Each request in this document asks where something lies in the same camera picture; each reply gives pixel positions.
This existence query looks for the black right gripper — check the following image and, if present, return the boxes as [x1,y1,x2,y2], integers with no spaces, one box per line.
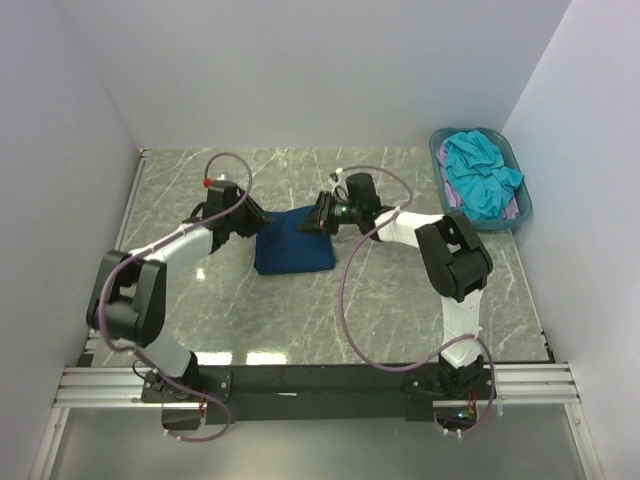
[296,191,362,237]

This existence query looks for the dark blue printed t-shirt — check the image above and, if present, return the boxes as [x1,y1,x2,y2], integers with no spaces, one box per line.
[254,205,336,276]

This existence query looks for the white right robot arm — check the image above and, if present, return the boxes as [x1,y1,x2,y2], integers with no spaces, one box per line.
[297,173,493,399]

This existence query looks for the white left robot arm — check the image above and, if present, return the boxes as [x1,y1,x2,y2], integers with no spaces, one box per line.
[86,180,274,402]

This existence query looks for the teal plastic laundry basket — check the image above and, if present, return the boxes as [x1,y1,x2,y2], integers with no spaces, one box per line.
[429,127,533,231]

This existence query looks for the turquoise t-shirt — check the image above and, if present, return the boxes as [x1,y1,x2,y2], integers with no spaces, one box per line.
[442,130,524,220]

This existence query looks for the black base crossbar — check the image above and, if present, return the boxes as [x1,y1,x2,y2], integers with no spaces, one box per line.
[162,365,477,425]

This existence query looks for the aluminium frame rail left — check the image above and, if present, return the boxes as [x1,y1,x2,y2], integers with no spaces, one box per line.
[79,147,152,357]

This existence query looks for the aluminium frame rail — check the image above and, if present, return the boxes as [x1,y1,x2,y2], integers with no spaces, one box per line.
[79,147,152,357]
[54,364,580,408]

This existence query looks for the aluminium frame rail front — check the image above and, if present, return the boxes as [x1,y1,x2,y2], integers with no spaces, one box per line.
[54,364,580,408]

